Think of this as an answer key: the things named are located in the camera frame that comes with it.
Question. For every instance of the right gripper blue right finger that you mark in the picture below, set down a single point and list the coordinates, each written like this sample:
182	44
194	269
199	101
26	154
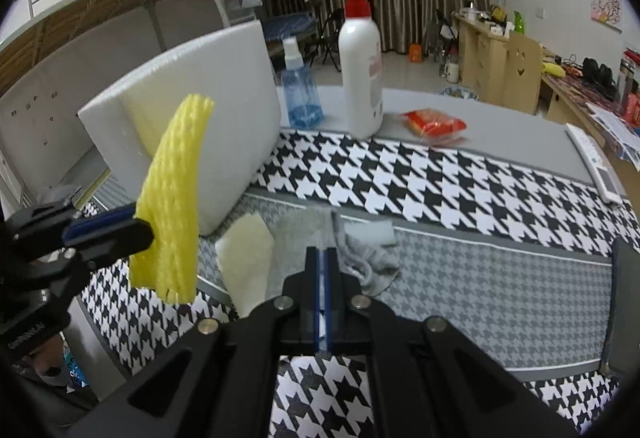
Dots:
330	298

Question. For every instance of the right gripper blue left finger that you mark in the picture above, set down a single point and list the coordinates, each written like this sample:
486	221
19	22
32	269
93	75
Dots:
311	306

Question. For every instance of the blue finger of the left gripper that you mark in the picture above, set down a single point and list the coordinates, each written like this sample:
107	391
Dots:
84	226

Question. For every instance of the grey sock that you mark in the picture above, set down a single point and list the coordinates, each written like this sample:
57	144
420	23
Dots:
362	248

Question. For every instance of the white tissue paper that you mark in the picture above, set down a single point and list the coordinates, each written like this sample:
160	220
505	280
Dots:
244	260

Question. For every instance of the white styrofoam box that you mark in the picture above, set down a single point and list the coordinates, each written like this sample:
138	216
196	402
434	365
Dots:
230	66

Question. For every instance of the person left hand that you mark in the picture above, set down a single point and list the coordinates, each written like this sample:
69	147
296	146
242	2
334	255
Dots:
46	363

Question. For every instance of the blue spray bottle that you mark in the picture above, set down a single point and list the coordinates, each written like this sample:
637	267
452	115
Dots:
300	92

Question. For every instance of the red snack packet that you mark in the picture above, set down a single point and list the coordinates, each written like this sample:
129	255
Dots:
433	127

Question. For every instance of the grey trash bin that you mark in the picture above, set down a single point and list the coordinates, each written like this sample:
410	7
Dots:
458	91

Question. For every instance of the white pump lotion bottle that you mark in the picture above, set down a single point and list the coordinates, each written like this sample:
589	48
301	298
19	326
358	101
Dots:
359	47

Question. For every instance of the black folding chair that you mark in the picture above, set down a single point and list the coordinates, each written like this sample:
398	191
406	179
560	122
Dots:
328	41

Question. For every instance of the orange container on floor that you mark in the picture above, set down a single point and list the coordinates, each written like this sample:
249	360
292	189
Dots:
415	53

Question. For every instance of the white remote control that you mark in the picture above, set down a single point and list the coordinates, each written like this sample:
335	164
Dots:
588	151

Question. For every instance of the wooden desk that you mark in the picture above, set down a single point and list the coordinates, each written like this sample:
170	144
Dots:
482	59

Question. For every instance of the papers on desk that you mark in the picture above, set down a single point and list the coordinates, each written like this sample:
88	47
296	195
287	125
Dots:
623	140

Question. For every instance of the black headphones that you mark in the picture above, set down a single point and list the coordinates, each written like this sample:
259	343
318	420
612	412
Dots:
600	77

